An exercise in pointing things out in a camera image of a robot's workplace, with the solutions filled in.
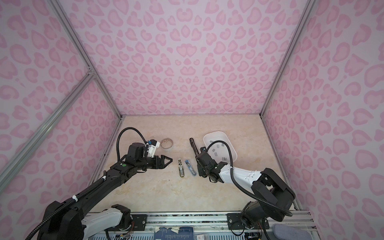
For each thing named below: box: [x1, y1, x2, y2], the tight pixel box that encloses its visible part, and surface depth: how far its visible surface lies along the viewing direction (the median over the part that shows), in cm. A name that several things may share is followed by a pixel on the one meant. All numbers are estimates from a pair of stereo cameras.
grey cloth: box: [273, 223, 314, 240], surface depth 69 cm
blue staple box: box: [184, 159, 197, 177], surface depth 92 cm
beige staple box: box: [177, 159, 185, 178], surface depth 92 cm
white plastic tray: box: [203, 131, 238, 164], surface depth 102 cm
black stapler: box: [189, 137, 199, 157], surface depth 102 cm
